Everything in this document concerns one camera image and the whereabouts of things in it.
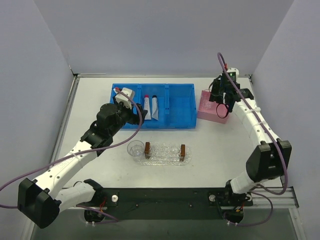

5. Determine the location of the clear textured oval tray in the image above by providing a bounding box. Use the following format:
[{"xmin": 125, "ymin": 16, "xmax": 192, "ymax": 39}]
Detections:
[{"xmin": 136, "ymin": 142, "xmax": 192, "ymax": 167}]

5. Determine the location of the clear holder with brown ends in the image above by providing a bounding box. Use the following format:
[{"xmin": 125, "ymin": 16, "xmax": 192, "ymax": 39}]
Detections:
[{"xmin": 144, "ymin": 141, "xmax": 186, "ymax": 162}]

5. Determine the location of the red-capped toothpaste tube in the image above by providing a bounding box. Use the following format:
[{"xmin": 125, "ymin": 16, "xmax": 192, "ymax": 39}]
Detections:
[{"xmin": 143, "ymin": 94, "xmax": 152, "ymax": 120}]

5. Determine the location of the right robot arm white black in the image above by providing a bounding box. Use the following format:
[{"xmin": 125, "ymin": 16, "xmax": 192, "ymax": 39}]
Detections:
[{"xmin": 209, "ymin": 72, "xmax": 292, "ymax": 198}]

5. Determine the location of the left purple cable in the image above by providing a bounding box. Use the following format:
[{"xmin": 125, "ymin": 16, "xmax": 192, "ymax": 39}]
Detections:
[{"xmin": 0, "ymin": 88, "xmax": 146, "ymax": 223}]

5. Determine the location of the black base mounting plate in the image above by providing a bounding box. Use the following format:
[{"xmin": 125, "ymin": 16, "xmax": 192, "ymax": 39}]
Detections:
[{"xmin": 83, "ymin": 186, "xmax": 255, "ymax": 225}]

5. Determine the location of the clear plastic cup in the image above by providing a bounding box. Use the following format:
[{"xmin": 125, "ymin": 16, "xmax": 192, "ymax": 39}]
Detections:
[
  {"xmin": 127, "ymin": 140, "xmax": 145, "ymax": 159},
  {"xmin": 200, "ymin": 89, "xmax": 214, "ymax": 109}
]

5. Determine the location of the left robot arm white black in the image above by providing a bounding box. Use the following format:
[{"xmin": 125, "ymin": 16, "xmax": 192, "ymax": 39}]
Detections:
[{"xmin": 17, "ymin": 103, "xmax": 148, "ymax": 229}]

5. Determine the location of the pink plastic box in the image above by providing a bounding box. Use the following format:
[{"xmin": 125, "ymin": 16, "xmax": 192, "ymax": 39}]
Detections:
[{"xmin": 197, "ymin": 95, "xmax": 229, "ymax": 124}]

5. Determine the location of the aluminium rail frame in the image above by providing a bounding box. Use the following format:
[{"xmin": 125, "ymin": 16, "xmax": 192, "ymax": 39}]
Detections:
[{"xmin": 252, "ymin": 187, "xmax": 300, "ymax": 209}]

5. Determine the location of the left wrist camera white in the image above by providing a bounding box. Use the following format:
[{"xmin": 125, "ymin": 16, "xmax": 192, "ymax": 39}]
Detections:
[{"xmin": 113, "ymin": 87, "xmax": 135, "ymax": 110}]

